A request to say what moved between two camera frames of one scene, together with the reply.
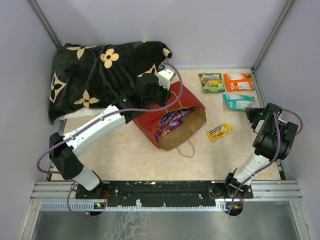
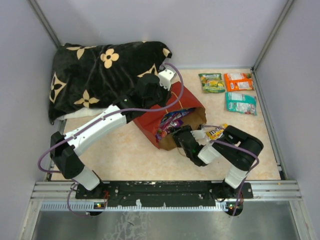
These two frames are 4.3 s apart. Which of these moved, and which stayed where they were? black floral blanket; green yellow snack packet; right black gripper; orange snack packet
Moved: right black gripper
Stayed: black floral blanket; green yellow snack packet; orange snack packet
